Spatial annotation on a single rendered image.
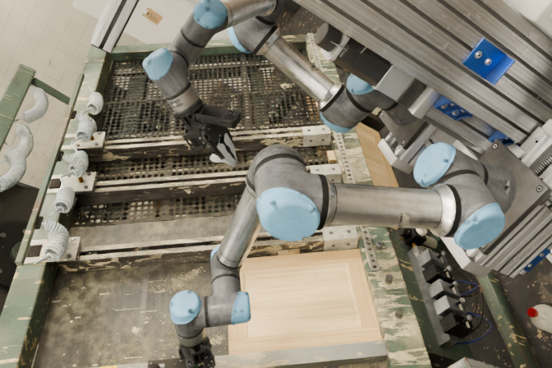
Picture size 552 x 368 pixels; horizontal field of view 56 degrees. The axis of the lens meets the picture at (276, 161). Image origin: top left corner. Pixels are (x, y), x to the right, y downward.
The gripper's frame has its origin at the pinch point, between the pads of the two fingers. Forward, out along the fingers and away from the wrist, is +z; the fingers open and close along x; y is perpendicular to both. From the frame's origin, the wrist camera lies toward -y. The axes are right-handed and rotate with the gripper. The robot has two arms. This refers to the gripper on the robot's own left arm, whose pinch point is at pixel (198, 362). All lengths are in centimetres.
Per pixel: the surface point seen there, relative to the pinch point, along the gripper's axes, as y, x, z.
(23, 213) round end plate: -123, -48, 37
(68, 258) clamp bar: -56, -28, 1
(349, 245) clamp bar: -23, 65, 9
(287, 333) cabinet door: -2.0, 29.6, 10.5
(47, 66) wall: -557, -36, 208
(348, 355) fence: 13.6, 42.7, 8.1
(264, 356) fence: 2.6, 19.3, 8.1
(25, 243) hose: -54, -37, -14
